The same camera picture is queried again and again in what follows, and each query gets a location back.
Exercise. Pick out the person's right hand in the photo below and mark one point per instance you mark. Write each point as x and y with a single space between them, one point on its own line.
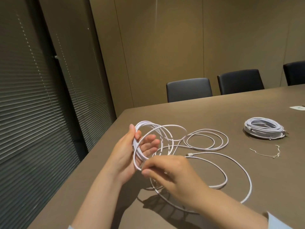
178 178

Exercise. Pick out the person's left hand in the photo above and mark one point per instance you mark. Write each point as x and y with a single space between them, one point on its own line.
121 159

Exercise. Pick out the person's right forearm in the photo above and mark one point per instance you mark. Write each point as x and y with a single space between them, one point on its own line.
231 212

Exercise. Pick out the brown table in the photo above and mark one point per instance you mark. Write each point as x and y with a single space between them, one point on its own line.
214 112

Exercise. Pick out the dark meeting chair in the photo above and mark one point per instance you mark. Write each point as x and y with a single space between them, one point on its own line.
189 90
240 82
295 73

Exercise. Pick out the bunch of white twist ties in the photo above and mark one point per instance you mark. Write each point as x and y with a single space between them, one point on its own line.
276 156

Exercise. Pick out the glass partition with grey blinds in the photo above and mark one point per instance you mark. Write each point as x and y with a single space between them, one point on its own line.
35 92

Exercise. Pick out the white table socket panel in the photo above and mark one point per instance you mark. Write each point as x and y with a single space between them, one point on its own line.
296 108

